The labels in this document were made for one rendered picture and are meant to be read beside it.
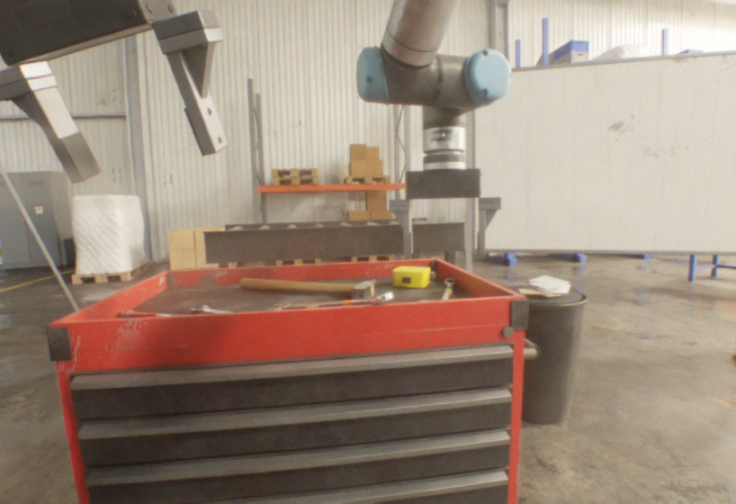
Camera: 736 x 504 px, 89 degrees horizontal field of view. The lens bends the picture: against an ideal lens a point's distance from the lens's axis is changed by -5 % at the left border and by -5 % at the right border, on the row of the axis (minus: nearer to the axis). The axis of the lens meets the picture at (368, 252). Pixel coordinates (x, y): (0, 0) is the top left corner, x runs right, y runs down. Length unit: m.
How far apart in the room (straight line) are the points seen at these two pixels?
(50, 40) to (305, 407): 0.52
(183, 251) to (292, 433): 6.24
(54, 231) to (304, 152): 5.04
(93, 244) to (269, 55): 4.92
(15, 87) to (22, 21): 0.06
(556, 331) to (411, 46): 1.68
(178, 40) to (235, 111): 8.57
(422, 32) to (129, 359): 0.60
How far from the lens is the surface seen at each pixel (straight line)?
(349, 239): 3.64
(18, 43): 0.41
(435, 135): 0.72
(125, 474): 0.74
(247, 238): 3.63
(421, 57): 0.56
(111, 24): 0.36
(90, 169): 0.44
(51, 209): 9.40
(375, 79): 0.58
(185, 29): 0.35
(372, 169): 7.57
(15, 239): 9.82
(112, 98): 9.67
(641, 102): 3.06
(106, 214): 7.14
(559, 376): 2.16
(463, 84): 0.63
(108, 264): 7.18
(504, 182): 2.86
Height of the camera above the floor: 1.10
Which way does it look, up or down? 7 degrees down
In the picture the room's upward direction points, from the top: 1 degrees counter-clockwise
